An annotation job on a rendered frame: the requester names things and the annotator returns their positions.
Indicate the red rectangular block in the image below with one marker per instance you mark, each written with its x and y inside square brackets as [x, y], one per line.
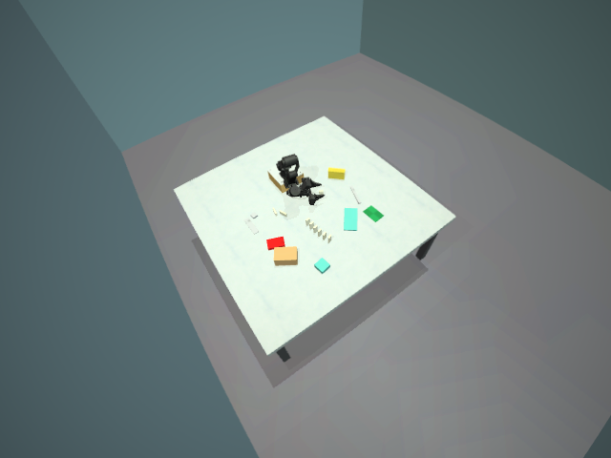
[277, 242]

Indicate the turquoise flat slab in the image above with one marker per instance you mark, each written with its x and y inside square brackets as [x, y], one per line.
[350, 221]

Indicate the green flat slab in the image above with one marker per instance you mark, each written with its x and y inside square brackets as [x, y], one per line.
[373, 213]

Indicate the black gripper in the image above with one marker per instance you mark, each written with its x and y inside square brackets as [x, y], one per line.
[311, 198]

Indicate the turquoise flat square block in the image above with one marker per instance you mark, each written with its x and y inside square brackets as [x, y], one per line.
[322, 265]

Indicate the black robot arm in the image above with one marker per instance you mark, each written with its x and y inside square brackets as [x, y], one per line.
[290, 180]

